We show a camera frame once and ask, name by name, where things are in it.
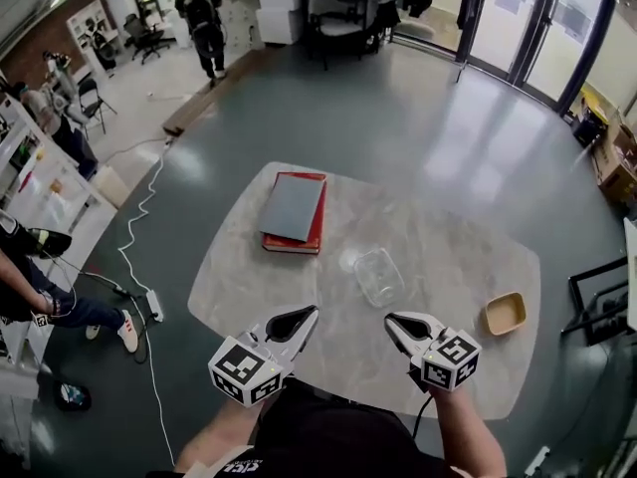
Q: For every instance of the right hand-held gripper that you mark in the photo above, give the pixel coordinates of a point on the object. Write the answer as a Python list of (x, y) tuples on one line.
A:
[(450, 359)]

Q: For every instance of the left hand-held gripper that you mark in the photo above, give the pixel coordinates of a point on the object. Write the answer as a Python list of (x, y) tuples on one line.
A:
[(244, 366)]

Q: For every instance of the clear plastic container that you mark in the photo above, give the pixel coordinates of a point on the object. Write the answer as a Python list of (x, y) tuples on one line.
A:
[(375, 272)]

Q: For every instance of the person's left forearm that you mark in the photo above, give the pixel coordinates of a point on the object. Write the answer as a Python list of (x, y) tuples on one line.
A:
[(219, 431)]

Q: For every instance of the person's right forearm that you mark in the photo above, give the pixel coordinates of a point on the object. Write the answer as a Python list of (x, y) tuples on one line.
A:
[(463, 431)]

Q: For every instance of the black bin with yellow lid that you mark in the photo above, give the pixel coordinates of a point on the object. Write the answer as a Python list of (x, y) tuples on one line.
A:
[(589, 120)]

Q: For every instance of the red book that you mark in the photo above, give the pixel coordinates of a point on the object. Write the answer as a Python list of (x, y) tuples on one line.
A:
[(313, 239)]

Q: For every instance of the tan square bowl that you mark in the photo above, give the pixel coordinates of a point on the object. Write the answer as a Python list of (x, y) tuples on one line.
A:
[(505, 314)]

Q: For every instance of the person's black shirt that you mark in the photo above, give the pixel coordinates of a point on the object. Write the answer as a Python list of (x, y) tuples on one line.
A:
[(323, 436)]

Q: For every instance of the grey book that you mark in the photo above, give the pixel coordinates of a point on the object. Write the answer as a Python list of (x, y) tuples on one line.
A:
[(293, 207)]

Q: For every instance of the white power strip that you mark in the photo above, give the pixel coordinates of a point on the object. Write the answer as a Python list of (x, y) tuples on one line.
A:
[(155, 307)]

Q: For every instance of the beige storage bin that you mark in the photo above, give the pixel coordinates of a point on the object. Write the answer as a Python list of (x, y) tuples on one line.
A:
[(112, 184)]

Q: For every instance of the brown cardboard box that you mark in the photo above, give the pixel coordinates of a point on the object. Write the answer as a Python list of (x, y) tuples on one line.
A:
[(617, 162)]

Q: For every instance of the white shelf unit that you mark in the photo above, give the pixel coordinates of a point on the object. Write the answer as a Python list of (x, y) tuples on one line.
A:
[(45, 187)]

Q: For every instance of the black folding chair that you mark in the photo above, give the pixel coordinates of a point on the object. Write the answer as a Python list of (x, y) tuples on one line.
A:
[(94, 102)]

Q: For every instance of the grey desk chair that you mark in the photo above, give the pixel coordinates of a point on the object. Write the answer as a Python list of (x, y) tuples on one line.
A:
[(343, 23)]

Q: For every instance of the pile of white boxes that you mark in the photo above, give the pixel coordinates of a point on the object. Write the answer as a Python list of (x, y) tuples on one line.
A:
[(276, 8)]

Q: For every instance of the black office chair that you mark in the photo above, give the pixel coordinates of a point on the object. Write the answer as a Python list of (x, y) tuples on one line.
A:
[(147, 35)]

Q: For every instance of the black framed glass doors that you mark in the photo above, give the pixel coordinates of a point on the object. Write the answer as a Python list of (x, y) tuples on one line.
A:
[(542, 28)]

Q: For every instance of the black metal frame stand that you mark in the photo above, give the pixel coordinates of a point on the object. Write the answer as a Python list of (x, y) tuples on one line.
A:
[(597, 302)]

